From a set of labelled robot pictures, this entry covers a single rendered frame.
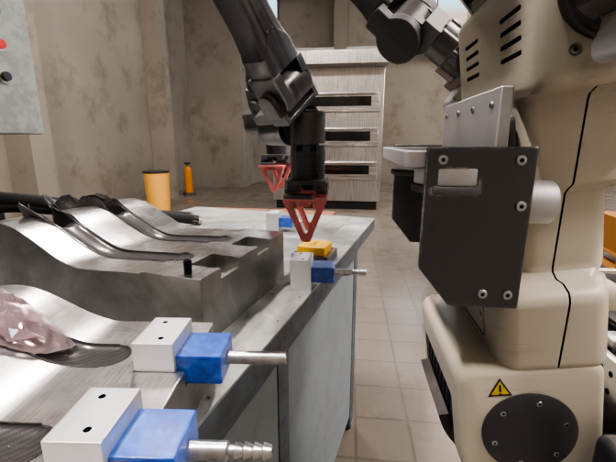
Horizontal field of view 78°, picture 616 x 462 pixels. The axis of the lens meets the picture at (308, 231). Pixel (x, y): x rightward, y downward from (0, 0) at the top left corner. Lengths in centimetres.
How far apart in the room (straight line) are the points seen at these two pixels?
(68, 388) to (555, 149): 50
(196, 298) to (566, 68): 44
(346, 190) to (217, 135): 411
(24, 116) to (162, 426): 119
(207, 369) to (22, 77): 117
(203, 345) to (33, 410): 13
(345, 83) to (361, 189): 157
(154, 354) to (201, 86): 902
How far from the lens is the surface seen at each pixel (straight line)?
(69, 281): 62
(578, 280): 51
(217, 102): 915
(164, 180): 609
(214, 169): 919
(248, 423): 64
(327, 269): 64
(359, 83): 595
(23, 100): 139
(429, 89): 1025
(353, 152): 590
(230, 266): 56
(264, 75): 57
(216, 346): 37
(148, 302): 53
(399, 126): 1008
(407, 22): 70
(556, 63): 41
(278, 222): 106
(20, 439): 36
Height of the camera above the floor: 105
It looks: 13 degrees down
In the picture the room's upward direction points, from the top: straight up
